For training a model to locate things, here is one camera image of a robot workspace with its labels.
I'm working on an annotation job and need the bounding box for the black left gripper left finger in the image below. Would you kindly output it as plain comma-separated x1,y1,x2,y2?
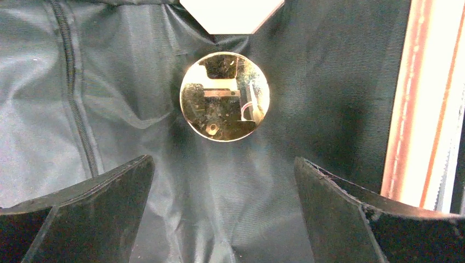
1,155,155,262

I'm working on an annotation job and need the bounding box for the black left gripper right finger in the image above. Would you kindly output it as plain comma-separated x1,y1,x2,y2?
294,157,464,262

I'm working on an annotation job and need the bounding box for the pink hard-shell suitcase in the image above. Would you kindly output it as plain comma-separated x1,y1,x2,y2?
0,0,465,263

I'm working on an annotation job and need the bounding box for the octagonal pink jar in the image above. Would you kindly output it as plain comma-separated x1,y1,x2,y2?
180,0,285,35

